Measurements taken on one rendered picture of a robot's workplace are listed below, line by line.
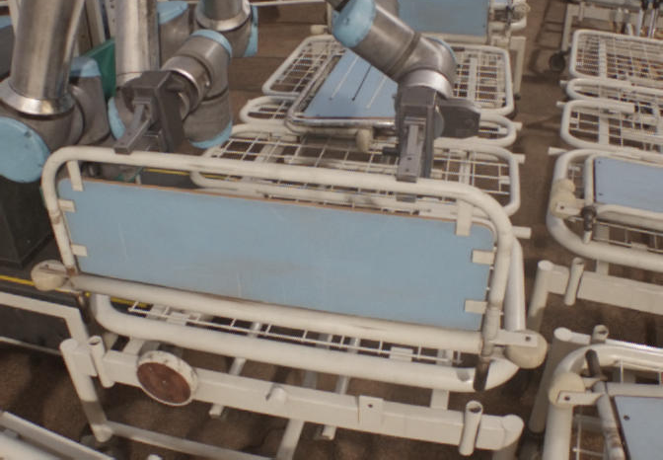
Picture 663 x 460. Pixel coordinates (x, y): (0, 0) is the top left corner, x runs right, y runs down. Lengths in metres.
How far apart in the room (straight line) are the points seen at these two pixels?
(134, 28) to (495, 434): 0.99
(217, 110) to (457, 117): 0.47
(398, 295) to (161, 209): 0.38
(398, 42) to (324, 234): 0.33
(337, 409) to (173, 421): 0.70
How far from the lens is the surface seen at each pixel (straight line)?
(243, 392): 1.16
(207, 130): 1.20
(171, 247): 1.01
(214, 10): 1.67
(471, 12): 2.79
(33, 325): 1.83
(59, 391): 1.89
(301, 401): 1.13
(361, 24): 1.00
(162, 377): 1.15
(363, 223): 0.87
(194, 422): 1.71
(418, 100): 0.87
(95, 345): 1.29
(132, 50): 1.23
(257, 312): 1.01
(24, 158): 1.24
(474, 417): 1.09
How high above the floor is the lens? 1.31
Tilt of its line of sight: 32 degrees down
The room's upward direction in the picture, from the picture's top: 1 degrees counter-clockwise
